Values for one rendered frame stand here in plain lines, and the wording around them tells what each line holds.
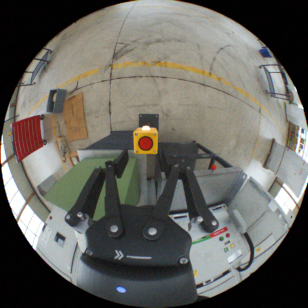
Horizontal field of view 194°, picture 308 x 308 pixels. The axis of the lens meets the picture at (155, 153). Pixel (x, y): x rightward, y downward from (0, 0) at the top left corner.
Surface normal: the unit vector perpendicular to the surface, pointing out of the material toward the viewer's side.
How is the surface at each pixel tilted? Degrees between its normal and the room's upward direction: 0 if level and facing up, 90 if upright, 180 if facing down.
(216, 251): 90
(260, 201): 90
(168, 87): 0
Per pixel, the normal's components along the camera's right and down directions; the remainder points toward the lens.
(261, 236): -0.93, -0.30
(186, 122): 0.06, 0.39
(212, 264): 0.04, -0.92
